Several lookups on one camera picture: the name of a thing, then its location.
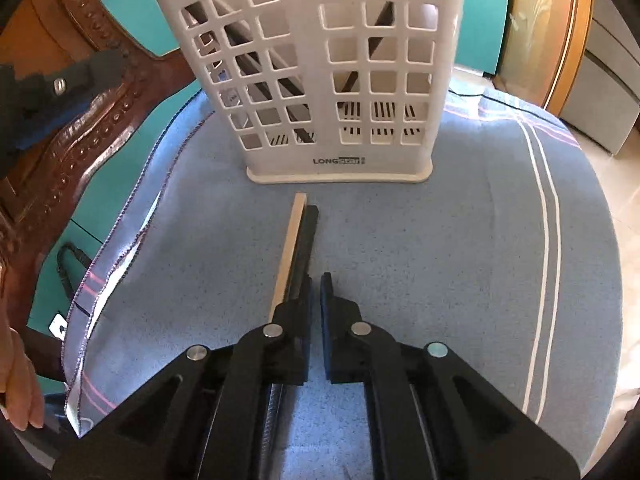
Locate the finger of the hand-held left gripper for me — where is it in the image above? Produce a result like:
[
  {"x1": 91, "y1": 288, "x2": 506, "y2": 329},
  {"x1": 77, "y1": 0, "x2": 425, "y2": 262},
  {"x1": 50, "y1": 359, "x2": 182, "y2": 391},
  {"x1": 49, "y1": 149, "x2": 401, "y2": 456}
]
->
[{"x1": 0, "y1": 49, "x2": 128, "y2": 171}]

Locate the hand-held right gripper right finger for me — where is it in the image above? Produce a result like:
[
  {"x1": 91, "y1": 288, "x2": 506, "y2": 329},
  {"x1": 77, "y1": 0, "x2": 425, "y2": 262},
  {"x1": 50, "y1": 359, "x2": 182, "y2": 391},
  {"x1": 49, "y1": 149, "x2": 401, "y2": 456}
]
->
[{"x1": 319, "y1": 272, "x2": 582, "y2": 480}]

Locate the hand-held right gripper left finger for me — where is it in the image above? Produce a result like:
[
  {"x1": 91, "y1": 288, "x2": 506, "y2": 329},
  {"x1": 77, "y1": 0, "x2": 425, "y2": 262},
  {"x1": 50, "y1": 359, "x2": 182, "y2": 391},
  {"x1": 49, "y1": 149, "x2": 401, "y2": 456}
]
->
[{"x1": 55, "y1": 300, "x2": 313, "y2": 480}]

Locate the white chopstick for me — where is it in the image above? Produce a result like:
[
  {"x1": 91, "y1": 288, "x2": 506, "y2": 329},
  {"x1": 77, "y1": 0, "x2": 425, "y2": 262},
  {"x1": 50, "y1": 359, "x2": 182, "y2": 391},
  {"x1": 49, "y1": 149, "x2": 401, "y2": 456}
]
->
[{"x1": 267, "y1": 192, "x2": 307, "y2": 323}]

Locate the dark brown chopstick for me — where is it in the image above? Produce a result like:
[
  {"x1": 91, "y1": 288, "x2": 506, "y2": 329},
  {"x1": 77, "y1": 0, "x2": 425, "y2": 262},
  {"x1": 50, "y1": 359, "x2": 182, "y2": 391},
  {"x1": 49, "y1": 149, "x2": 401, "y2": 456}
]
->
[{"x1": 287, "y1": 204, "x2": 320, "y2": 306}]

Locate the reddish brown chopstick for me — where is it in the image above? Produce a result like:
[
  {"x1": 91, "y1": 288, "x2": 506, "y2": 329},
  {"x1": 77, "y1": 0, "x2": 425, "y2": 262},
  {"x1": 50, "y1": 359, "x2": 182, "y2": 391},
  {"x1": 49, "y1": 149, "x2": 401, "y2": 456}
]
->
[{"x1": 182, "y1": 2, "x2": 266, "y2": 91}]

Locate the black chopstick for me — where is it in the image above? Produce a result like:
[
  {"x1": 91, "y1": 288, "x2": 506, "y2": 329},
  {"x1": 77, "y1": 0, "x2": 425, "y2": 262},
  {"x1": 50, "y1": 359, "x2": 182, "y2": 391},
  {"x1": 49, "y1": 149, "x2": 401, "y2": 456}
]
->
[{"x1": 220, "y1": 20, "x2": 316, "y2": 143}]

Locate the white plastic utensil basket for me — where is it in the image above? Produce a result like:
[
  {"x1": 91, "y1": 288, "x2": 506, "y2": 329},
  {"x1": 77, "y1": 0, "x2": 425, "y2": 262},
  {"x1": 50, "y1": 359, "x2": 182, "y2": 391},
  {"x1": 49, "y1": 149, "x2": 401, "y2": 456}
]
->
[{"x1": 144, "y1": 0, "x2": 463, "y2": 184}]

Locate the person's left hand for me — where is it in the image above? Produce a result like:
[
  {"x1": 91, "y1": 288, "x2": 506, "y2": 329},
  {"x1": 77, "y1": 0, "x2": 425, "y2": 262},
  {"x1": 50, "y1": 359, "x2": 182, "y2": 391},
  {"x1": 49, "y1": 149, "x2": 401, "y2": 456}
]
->
[{"x1": 0, "y1": 325, "x2": 46, "y2": 431}]

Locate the carved wooden chair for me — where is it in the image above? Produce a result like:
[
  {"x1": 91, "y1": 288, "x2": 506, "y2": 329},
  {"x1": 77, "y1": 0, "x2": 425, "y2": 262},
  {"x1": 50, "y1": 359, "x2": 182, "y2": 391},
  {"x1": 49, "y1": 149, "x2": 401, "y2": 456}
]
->
[{"x1": 0, "y1": 0, "x2": 201, "y2": 381}]

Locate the blue striped towel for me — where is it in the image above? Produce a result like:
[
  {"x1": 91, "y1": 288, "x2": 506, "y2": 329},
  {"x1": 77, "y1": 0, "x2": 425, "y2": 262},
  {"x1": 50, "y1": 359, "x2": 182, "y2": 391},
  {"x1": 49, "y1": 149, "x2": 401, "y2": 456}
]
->
[{"x1": 62, "y1": 77, "x2": 623, "y2": 480}]

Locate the grey drawer cabinet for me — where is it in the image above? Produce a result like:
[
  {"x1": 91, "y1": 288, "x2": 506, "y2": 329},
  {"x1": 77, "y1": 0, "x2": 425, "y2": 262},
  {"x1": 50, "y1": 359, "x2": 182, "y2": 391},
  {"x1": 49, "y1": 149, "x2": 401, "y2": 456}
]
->
[{"x1": 557, "y1": 0, "x2": 640, "y2": 157}]

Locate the wood framed glass cabinet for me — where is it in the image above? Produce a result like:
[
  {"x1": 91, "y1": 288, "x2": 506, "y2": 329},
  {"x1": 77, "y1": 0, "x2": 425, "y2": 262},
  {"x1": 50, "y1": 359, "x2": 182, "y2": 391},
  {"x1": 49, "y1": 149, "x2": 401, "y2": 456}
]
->
[{"x1": 497, "y1": 0, "x2": 596, "y2": 116}]

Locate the black cable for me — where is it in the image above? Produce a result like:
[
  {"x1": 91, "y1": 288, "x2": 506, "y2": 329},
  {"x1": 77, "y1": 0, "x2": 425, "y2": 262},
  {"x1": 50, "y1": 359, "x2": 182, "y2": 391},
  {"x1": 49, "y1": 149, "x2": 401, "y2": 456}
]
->
[{"x1": 56, "y1": 242, "x2": 95, "y2": 313}]

